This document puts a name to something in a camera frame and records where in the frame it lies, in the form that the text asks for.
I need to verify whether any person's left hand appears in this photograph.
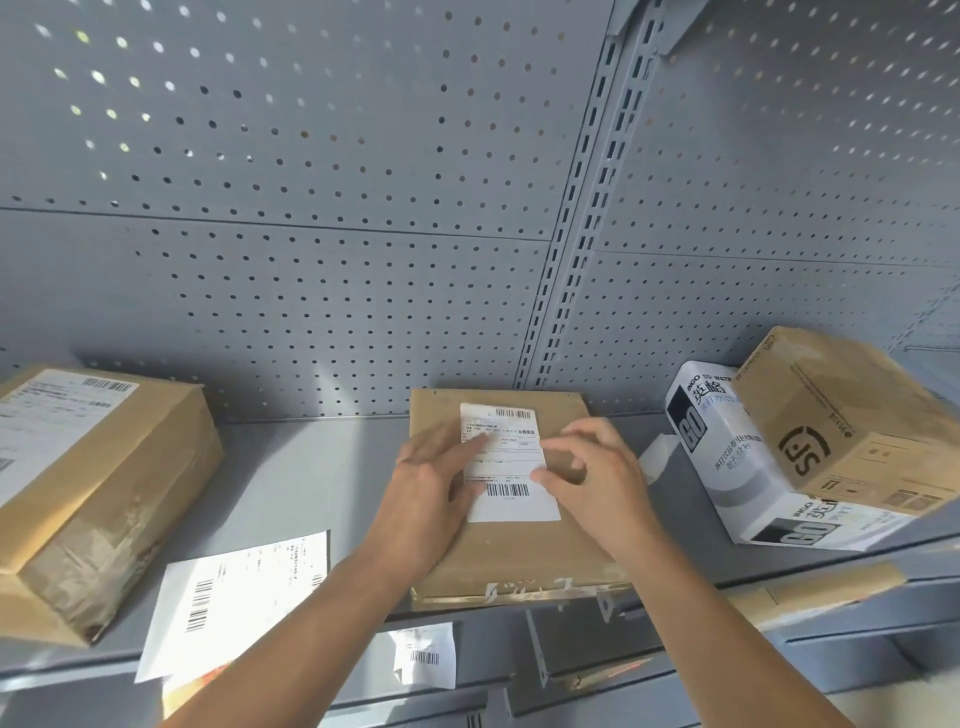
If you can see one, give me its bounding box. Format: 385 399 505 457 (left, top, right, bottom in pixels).
372 420 492 584

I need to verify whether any person's right hand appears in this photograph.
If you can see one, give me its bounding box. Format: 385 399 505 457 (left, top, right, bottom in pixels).
531 417 660 566

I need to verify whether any white barcode shipping label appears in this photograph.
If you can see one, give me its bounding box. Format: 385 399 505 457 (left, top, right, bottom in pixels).
459 402 563 525

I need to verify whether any person's left forearm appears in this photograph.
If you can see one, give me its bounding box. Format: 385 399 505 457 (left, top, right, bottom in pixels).
159 551 421 728

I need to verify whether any person's right forearm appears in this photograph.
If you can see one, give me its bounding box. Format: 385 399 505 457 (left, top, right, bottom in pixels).
615 546 835 728

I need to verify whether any flat brown cardboard parcel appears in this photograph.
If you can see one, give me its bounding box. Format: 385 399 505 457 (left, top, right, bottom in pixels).
408 387 633 610

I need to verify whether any small white paper scrap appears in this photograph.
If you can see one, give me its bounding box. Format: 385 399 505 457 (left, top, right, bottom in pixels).
637 436 681 486

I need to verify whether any grey metal shelf board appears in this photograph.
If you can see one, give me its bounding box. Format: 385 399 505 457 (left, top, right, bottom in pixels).
0 408 960 695

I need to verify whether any grey parcel bag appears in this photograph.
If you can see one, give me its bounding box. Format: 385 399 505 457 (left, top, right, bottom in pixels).
525 594 680 680

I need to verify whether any small label with barcode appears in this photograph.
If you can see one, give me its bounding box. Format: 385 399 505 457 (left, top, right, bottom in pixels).
385 621 458 692

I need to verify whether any white box with black print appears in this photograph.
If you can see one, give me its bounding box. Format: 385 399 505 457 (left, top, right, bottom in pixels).
665 360 921 553

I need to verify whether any loose white barcode sheet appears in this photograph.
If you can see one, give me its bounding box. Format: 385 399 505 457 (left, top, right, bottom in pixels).
135 531 332 684

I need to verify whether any grey slotted shelf upright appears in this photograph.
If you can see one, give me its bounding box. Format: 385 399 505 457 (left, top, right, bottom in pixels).
516 0 670 411

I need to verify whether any brown cardboard strip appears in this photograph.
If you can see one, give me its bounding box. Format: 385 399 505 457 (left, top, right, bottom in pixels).
726 561 910 633

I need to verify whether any cardboard box with round logo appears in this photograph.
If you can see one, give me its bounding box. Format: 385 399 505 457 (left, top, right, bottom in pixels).
730 325 960 519

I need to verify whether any large taped cardboard box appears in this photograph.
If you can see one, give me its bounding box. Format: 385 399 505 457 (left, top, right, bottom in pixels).
0 366 225 648

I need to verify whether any grey pegboard back panel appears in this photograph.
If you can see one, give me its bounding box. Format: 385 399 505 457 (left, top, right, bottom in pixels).
0 0 960 421

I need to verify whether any long white shipping label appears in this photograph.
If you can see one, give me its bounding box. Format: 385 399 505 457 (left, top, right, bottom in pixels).
0 369 141 508

